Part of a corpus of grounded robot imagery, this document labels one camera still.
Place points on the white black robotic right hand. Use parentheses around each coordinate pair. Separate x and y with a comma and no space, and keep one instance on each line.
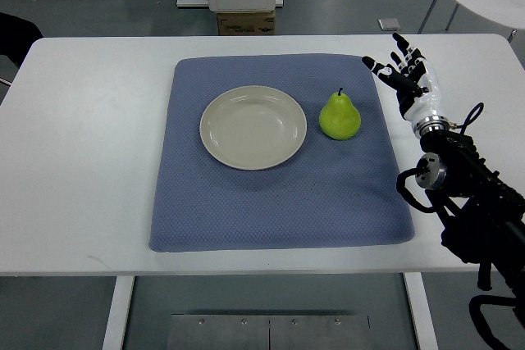
(414,80)

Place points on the green pear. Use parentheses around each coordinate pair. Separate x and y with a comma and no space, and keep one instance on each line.
(339,119)

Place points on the small grey floor plate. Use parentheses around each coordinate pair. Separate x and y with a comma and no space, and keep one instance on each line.
(389,24)

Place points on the beige round plate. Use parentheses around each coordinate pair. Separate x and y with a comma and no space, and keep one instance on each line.
(253,127)

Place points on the blue quilted mat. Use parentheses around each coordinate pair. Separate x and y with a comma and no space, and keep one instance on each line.
(271,187)

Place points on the brown cardboard box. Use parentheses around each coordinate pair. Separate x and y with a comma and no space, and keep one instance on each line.
(250,23)

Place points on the white table right leg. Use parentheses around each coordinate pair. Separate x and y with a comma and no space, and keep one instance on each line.
(420,311)

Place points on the white table leg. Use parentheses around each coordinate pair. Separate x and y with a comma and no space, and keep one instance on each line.
(118,314)
(420,311)

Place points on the white table left leg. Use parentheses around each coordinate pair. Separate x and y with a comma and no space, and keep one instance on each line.
(118,314)

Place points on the black object at left edge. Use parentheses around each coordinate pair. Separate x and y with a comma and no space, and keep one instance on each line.
(17,37)

